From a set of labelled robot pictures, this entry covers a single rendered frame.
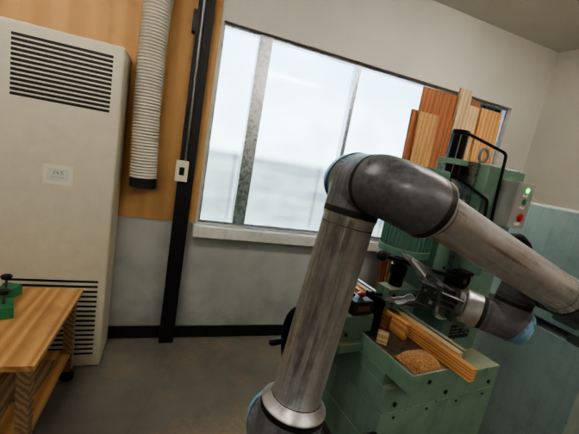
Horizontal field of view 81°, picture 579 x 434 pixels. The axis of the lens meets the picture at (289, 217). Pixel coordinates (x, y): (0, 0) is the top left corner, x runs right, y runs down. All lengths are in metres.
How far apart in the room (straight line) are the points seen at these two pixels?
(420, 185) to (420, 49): 2.46
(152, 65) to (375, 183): 1.75
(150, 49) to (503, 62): 2.74
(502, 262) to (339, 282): 0.31
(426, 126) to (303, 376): 2.36
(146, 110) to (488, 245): 1.84
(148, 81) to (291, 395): 1.79
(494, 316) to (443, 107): 2.20
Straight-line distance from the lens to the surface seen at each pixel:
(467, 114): 3.16
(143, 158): 2.14
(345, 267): 0.70
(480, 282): 1.50
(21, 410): 1.77
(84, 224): 2.14
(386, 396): 1.20
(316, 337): 0.74
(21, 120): 2.14
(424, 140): 2.86
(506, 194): 1.40
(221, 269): 2.53
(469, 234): 0.67
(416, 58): 2.98
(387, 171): 0.60
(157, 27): 2.21
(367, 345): 1.21
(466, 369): 1.17
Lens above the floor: 1.44
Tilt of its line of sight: 11 degrees down
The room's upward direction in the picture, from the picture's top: 10 degrees clockwise
